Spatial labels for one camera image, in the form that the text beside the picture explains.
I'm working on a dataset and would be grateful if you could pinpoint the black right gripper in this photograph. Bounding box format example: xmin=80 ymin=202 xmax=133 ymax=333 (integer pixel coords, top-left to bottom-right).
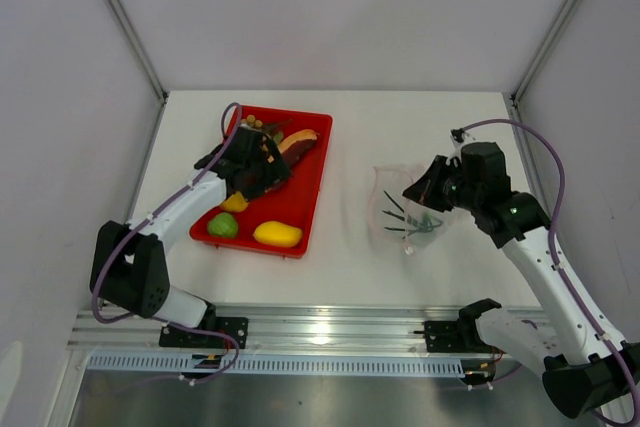
xmin=403 ymin=155 xmax=481 ymax=213

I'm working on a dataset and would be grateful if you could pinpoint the tan longan fruit bunch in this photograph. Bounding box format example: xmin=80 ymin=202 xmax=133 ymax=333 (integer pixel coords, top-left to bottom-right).
xmin=241 ymin=115 xmax=291 ymax=143

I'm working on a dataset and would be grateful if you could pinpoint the sliced cured ham piece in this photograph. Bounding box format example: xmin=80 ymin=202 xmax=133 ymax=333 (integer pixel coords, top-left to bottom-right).
xmin=278 ymin=129 xmax=319 ymax=168

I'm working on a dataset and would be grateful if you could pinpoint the green scallion stalk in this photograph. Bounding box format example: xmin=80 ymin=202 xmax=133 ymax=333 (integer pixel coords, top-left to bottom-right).
xmin=382 ymin=190 xmax=444 ymax=240

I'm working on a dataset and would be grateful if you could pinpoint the clear zip top bag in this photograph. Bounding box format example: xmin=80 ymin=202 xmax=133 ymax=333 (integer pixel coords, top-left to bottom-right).
xmin=367 ymin=164 xmax=462 ymax=256

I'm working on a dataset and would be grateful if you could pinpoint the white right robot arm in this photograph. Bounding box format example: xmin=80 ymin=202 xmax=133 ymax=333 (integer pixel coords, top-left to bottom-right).
xmin=403 ymin=142 xmax=639 ymax=419

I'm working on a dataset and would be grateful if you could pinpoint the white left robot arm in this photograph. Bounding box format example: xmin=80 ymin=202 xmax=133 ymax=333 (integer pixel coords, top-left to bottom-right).
xmin=90 ymin=127 xmax=292 ymax=347

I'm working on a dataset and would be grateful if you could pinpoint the yellow potato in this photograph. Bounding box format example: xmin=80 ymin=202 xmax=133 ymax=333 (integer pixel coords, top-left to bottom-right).
xmin=220 ymin=192 xmax=249 ymax=213

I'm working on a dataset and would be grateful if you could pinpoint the red plastic tray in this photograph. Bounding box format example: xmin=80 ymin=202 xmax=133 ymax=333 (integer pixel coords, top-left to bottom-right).
xmin=189 ymin=105 xmax=333 ymax=259

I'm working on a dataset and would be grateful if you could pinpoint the green custard apple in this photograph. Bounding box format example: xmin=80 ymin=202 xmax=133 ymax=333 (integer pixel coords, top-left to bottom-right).
xmin=206 ymin=212 xmax=239 ymax=239

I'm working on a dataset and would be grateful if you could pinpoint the yellow mango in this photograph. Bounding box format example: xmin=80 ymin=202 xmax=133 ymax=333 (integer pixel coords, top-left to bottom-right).
xmin=253 ymin=221 xmax=303 ymax=248

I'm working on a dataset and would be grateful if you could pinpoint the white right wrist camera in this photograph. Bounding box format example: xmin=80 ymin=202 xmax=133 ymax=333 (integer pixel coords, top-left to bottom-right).
xmin=450 ymin=128 xmax=475 ymax=158

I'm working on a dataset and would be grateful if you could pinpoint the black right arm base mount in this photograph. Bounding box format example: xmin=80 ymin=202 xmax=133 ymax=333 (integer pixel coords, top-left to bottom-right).
xmin=415 ymin=298 xmax=502 ymax=354

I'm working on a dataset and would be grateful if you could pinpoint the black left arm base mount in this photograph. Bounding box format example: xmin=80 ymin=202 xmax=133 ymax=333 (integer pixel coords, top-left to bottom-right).
xmin=159 ymin=306 xmax=249 ymax=349

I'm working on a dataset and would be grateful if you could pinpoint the aluminium rail profile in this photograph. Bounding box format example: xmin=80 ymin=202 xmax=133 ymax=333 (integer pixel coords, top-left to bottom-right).
xmin=67 ymin=304 xmax=459 ymax=357

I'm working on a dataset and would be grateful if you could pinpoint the left aluminium frame post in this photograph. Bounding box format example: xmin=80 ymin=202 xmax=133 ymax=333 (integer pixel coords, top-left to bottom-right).
xmin=103 ymin=0 xmax=168 ymax=105

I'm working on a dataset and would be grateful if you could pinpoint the aluminium frame post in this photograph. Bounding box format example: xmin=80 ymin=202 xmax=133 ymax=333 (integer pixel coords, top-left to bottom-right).
xmin=103 ymin=0 xmax=168 ymax=105
xmin=510 ymin=0 xmax=584 ymax=109

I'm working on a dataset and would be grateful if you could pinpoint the slotted grey cable duct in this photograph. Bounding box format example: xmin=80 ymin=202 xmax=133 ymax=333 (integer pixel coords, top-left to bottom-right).
xmin=87 ymin=351 xmax=465 ymax=378

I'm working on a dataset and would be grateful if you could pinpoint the right aluminium frame post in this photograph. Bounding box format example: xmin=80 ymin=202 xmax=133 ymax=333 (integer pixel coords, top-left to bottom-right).
xmin=510 ymin=0 xmax=584 ymax=109

